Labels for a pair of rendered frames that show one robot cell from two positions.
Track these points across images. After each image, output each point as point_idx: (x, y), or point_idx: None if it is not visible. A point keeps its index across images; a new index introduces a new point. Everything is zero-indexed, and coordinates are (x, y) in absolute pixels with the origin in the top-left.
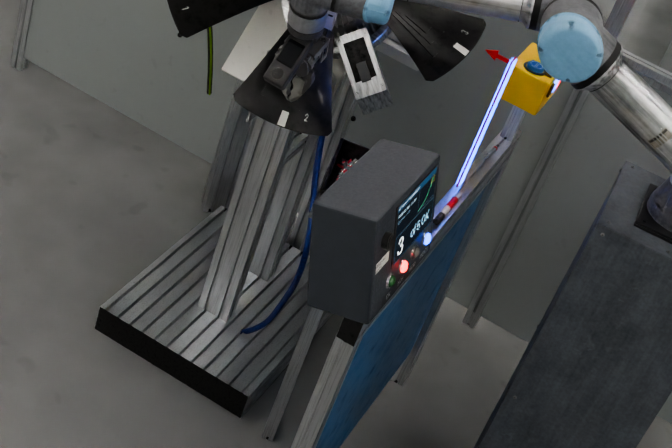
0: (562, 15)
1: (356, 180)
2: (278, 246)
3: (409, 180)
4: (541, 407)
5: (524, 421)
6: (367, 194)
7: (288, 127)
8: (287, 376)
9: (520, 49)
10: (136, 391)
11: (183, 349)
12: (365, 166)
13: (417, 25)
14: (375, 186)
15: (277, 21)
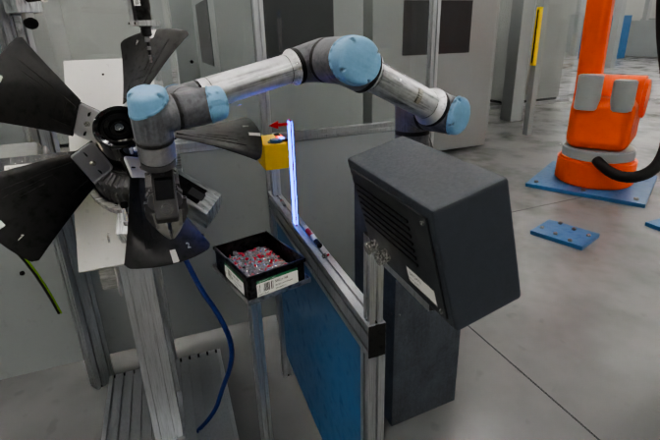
0: (338, 41)
1: (410, 178)
2: (174, 364)
3: (436, 151)
4: (414, 307)
5: (410, 323)
6: (444, 175)
7: (182, 259)
8: (265, 427)
9: (227, 165)
10: None
11: None
12: (388, 170)
13: (218, 135)
14: (431, 169)
15: (97, 213)
